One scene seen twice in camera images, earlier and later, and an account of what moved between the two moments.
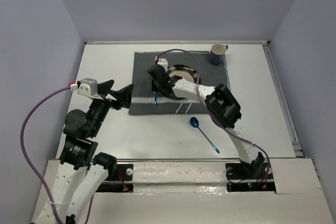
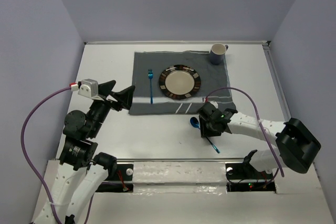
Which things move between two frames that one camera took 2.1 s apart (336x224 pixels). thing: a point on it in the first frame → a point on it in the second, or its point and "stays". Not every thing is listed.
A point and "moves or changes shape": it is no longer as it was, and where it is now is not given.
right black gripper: (154, 87) → (204, 131)
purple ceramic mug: (217, 53) stays
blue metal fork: (155, 98) moves or changes shape
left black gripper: (124, 95) stays
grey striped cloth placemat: (142, 97) stays
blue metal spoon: (195, 123) stays
